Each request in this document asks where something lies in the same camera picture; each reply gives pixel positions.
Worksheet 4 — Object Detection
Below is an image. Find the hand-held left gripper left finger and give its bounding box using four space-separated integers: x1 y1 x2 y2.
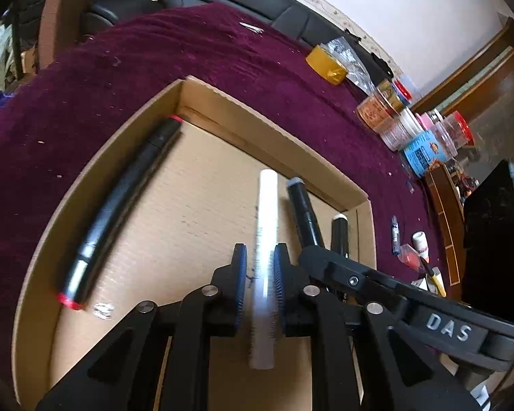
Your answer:
34 243 249 411

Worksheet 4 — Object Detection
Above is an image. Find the black marker with red ends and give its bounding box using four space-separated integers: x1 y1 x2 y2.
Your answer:
56 115 184 312

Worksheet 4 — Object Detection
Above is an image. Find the clear jar with red lid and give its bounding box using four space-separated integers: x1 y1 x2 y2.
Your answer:
432 111 474 157

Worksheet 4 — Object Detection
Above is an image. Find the wooden door frame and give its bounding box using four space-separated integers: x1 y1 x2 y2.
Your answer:
411 17 514 116

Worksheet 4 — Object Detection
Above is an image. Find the orange labelled clear jar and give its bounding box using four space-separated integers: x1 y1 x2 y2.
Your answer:
356 94 397 131

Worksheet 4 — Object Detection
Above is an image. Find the black marker with grey cap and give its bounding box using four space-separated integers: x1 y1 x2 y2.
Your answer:
285 176 326 251

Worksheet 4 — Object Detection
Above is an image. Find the shallow cardboard box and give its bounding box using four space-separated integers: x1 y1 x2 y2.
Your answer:
12 76 375 411

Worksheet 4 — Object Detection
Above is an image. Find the burgundy velvet tablecloth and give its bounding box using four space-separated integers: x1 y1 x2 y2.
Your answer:
0 2 455 395

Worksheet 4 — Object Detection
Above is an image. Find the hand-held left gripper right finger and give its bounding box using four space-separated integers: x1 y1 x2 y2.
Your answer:
273 243 480 411

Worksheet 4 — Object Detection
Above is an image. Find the brown chair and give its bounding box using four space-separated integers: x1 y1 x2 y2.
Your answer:
38 0 163 69

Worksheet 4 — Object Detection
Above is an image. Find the white marker pen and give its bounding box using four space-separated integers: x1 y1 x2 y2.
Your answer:
248 169 281 371

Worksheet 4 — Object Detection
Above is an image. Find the small blue tube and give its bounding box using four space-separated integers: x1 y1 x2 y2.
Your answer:
390 215 401 257

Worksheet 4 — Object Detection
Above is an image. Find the gold labelled clear jar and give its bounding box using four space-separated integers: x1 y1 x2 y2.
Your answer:
377 79 412 112

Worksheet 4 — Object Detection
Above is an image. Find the wooden furniture piece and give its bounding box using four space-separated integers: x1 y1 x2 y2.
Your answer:
424 165 465 298

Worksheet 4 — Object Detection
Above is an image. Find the clear plastic bag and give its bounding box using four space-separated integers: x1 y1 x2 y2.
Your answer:
321 36 375 92

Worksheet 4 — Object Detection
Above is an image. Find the red plastic packet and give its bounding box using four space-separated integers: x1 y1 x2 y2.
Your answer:
396 244 425 272

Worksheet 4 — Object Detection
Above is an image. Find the blue labelled jar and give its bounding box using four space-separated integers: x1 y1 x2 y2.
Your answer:
400 130 444 178

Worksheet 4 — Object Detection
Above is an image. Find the white glue bottle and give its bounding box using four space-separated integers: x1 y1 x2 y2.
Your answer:
412 231 430 263

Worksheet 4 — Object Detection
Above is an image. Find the white patterned jar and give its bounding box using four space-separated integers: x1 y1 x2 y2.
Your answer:
379 109 425 150

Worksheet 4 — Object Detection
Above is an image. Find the yellow tape roll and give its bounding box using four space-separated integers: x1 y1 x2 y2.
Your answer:
305 45 348 86

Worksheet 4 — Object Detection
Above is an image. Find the black marker with white cap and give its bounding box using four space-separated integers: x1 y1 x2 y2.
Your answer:
331 213 350 260

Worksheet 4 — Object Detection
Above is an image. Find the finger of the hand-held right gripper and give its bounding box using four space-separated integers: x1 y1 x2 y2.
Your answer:
299 245 416 324

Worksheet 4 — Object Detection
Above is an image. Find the yellow utility knife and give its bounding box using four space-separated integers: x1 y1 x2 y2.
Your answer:
420 257 447 297

